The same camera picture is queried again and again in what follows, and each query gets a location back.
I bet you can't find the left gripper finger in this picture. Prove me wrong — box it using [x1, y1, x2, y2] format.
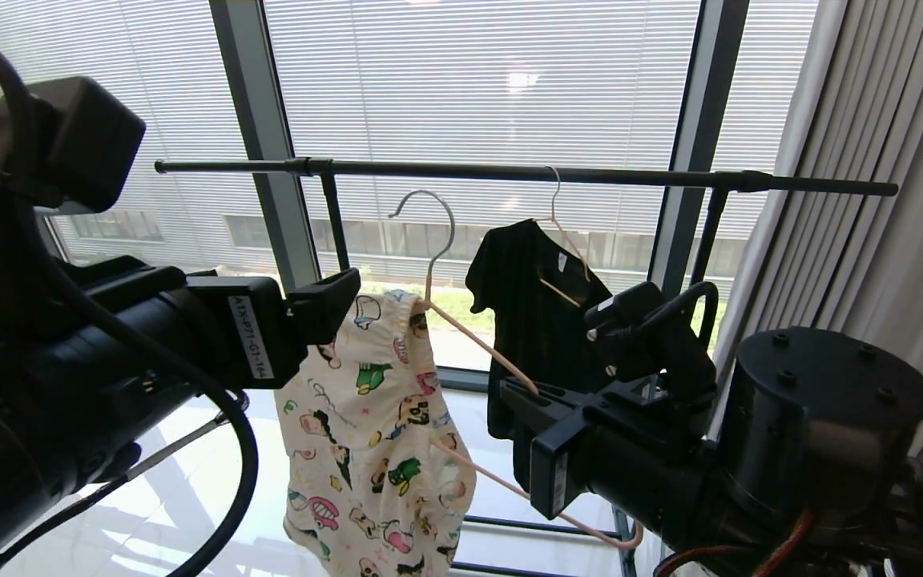
[285, 268, 362, 347]

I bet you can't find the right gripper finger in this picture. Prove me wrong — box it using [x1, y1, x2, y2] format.
[500, 377, 590, 438]

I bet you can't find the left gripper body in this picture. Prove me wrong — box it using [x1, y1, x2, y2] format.
[61, 268, 308, 401]

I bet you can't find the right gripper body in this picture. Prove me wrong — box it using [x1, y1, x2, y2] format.
[530, 393, 727, 554]

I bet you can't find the black garment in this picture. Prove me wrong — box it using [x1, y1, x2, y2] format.
[466, 219, 615, 490]

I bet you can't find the pink clothes hanger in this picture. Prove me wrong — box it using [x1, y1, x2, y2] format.
[536, 166, 592, 308]
[388, 189, 645, 551]

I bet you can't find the cream printed garment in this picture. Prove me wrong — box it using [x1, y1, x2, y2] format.
[273, 288, 478, 577]

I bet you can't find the black clothes rack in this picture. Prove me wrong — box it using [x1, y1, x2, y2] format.
[154, 157, 900, 577]

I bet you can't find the window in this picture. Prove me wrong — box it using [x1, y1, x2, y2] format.
[0, 0, 823, 393]

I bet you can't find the beige curtain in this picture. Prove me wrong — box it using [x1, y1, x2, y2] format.
[710, 0, 923, 474]

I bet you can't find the black cable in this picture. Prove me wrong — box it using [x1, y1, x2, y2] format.
[630, 280, 720, 353]
[0, 24, 260, 577]

